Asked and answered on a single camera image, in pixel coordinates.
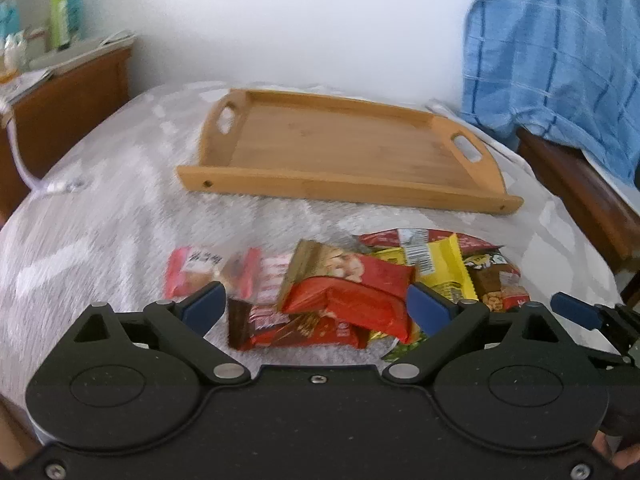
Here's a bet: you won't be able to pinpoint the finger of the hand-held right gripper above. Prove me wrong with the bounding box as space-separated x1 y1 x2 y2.
550 291 640 367

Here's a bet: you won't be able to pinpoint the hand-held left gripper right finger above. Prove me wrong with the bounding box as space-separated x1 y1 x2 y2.
382 282 564 387

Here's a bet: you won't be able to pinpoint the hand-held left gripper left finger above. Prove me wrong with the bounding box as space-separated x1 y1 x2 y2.
72 281 251 387

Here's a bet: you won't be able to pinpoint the red white biscuit packet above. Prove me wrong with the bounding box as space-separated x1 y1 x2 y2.
164 246 227 299

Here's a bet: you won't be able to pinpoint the yellow snack packet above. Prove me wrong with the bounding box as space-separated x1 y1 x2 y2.
370 232 479 304

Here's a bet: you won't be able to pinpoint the green snack packet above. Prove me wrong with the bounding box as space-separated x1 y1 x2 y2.
381 332 431 364

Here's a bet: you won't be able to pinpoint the clear red-ended snack packet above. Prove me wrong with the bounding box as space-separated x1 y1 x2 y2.
227 247 264 302

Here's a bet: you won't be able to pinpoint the red gold nut packet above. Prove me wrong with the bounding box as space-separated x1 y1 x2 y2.
277 239 417 313

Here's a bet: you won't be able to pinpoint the brown nut packet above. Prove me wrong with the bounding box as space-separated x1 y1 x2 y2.
462 250 534 314

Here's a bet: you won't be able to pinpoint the red white wafer packet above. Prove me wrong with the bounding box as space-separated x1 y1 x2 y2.
250 252 294 330

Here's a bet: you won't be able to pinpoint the shiny red snack packet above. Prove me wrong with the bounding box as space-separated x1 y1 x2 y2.
281 276 413 347

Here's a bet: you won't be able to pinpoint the thin red snack packet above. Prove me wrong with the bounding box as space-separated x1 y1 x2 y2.
357 227 506 254

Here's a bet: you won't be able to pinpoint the wooden tray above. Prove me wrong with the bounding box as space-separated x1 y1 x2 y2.
175 87 525 217

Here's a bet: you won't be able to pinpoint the grey patterned blanket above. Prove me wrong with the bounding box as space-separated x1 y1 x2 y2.
0 80 628 413

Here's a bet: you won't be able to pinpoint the brown wooden cabinet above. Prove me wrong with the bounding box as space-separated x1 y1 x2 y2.
0 42 134 223

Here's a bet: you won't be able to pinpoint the blue checked cloth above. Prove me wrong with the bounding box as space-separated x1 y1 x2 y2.
460 0 640 187

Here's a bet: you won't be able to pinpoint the white paper sheets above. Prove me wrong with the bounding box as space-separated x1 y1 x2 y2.
0 67 54 104

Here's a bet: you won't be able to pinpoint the small white bottle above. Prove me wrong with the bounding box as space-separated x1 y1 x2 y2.
5 32 29 69

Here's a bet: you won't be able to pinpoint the white cable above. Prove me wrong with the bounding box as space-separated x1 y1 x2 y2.
0 97 83 196

